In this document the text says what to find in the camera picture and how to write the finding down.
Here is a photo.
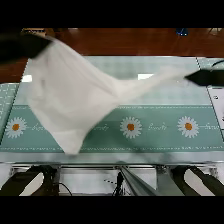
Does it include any white shirt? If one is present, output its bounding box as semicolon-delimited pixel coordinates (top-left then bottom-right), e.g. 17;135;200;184
27;39;194;156

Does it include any cardboard box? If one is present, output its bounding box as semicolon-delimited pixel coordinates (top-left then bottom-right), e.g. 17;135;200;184
20;28;48;36

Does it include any black cable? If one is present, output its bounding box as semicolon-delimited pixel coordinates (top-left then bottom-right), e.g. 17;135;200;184
111;171;126;197

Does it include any silver frame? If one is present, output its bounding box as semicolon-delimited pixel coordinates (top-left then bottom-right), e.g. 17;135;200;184
0;161;224;197

